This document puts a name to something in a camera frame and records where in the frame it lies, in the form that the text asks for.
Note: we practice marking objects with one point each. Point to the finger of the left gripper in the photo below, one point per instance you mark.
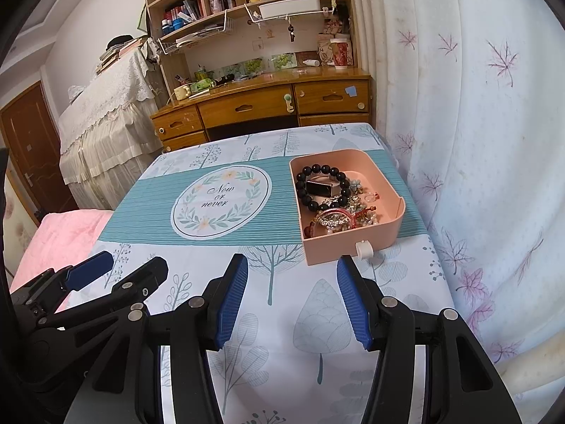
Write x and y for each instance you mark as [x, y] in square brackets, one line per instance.
[136, 287]
[53, 287]

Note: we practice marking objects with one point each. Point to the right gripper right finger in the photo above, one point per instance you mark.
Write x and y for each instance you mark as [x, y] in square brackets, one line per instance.
[461, 384]

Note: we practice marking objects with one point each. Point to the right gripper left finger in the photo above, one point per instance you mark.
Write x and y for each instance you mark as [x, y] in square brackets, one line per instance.
[124, 383]

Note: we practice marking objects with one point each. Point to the pink smart watch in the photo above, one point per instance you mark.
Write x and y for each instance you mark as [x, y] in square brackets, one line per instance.
[324, 188]

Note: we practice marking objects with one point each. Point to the pink blanket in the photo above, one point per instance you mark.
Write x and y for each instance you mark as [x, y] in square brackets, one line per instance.
[62, 239]

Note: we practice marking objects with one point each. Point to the brown wooden door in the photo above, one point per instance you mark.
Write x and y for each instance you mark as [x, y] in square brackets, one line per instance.
[29, 131]

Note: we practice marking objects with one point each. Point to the lace covered piano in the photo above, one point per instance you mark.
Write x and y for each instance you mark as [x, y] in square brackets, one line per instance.
[107, 139]

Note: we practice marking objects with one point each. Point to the white mug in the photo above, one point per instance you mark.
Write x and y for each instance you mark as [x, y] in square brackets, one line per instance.
[182, 92]

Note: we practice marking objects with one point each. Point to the pink drawer tray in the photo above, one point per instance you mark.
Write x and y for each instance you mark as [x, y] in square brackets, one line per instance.
[365, 218]

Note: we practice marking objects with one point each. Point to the wooden desk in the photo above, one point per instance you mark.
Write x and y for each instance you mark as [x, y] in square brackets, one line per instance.
[274, 101]

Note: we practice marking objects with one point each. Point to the wooden bookshelf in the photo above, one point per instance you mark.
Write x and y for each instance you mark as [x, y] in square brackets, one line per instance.
[222, 37]

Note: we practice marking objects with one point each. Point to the red patterned cup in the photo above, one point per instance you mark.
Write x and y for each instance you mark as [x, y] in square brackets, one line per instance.
[339, 53]

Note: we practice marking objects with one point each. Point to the white storage box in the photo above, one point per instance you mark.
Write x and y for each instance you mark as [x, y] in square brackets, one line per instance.
[287, 7]

